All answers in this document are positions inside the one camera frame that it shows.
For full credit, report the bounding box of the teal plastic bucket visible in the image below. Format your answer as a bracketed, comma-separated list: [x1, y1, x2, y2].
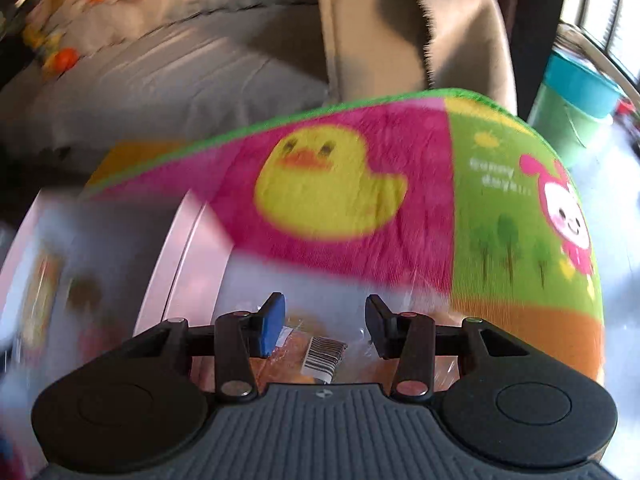
[528, 48, 623, 167]

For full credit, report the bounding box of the pink cardboard box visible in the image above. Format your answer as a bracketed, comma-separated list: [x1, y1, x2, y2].
[1, 192, 232, 364]

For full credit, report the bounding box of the grey sofa bed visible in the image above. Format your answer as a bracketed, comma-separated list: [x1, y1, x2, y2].
[1, 0, 518, 158]

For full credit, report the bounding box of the orange bread snack packet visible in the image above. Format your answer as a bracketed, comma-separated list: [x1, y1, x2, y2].
[246, 316, 461, 394]

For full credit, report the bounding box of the colourful cartoon play mat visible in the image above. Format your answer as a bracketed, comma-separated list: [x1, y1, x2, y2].
[88, 89, 604, 380]

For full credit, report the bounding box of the orange toy ball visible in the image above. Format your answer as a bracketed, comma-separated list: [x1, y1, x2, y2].
[42, 48, 79, 76]

